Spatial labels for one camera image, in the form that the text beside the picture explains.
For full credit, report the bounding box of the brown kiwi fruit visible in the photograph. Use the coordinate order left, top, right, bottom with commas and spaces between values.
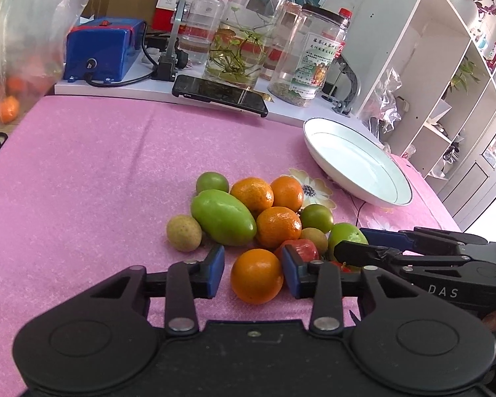
301, 228, 329, 256

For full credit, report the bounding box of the red small apple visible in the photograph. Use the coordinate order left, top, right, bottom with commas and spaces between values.
274, 239, 320, 263

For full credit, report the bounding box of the orange tangerine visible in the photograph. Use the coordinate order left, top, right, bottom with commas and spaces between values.
270, 175, 304, 212
230, 249, 284, 305
230, 177, 274, 216
256, 206, 302, 250

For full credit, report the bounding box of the small green fruit back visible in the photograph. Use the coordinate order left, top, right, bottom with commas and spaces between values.
196, 171, 229, 194

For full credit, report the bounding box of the green apple right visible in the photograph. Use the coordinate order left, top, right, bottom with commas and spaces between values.
326, 222, 368, 261

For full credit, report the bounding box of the tan round fruit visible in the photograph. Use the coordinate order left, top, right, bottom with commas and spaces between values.
166, 215, 202, 253

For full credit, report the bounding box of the green fruit centre right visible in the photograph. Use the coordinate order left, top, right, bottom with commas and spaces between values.
300, 204, 334, 234

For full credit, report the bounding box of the large green mango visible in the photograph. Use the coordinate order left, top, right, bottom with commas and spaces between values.
190, 189, 257, 246

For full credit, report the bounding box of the white round plate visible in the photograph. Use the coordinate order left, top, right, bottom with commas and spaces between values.
303, 117, 413, 207

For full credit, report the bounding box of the crumpled clear plastic bag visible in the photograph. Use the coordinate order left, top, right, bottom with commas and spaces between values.
359, 67, 405, 141

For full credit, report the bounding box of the pink floral tablecloth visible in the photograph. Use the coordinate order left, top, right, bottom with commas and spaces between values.
0, 96, 456, 396

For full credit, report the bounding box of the white shelf unit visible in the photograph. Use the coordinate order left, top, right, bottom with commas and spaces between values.
343, 0, 496, 177

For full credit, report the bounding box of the black smartphone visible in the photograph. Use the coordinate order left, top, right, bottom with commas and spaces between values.
172, 74, 269, 117

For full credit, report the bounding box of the white raised board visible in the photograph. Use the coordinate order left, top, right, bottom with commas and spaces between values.
54, 80, 374, 139

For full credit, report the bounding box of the labelled clear tea jar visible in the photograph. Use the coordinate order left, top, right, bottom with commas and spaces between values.
268, 4, 342, 107

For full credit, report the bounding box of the glass vase with plant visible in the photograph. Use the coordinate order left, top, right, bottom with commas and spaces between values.
203, 0, 287, 90

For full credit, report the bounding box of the cola bottle red cap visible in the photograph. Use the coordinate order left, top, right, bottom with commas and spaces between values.
333, 7, 353, 62

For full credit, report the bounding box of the blue power box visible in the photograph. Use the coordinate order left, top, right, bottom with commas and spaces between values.
63, 17, 146, 83

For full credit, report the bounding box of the clear jar red lid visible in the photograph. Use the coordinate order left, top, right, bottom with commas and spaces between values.
179, 0, 225, 66

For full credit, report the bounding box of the clear plastic bag of fruit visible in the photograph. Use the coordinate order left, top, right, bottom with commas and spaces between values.
0, 0, 88, 125

